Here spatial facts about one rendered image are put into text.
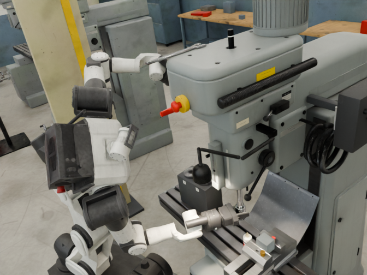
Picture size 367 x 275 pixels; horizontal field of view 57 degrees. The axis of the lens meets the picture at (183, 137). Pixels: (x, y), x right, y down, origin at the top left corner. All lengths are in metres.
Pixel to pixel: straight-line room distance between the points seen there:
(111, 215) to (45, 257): 2.14
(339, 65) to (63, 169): 1.16
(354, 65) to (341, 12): 4.29
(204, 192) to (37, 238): 2.17
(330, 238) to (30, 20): 2.32
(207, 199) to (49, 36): 1.65
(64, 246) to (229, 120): 1.43
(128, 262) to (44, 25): 1.71
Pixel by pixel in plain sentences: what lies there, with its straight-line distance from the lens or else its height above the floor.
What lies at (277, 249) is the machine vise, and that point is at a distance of 1.61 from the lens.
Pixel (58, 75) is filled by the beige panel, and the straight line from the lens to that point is 2.76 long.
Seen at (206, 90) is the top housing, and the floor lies 1.83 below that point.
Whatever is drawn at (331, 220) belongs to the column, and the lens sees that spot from 1.91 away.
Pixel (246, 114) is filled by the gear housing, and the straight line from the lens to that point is 1.18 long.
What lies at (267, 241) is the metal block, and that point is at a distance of 1.56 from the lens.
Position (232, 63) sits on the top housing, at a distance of 1.07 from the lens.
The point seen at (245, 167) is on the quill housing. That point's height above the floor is 1.45.
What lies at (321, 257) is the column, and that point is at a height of 0.67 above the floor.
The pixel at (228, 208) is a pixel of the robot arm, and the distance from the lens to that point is 1.59.
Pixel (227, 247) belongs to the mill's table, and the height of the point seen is 0.93.
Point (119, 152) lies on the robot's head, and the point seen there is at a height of 1.63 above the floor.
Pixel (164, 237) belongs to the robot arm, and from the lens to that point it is 1.53.
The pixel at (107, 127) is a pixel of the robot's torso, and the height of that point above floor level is 1.65.
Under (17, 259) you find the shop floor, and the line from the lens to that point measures 3.49.
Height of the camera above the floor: 2.23
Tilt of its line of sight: 30 degrees down
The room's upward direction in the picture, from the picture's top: 8 degrees counter-clockwise
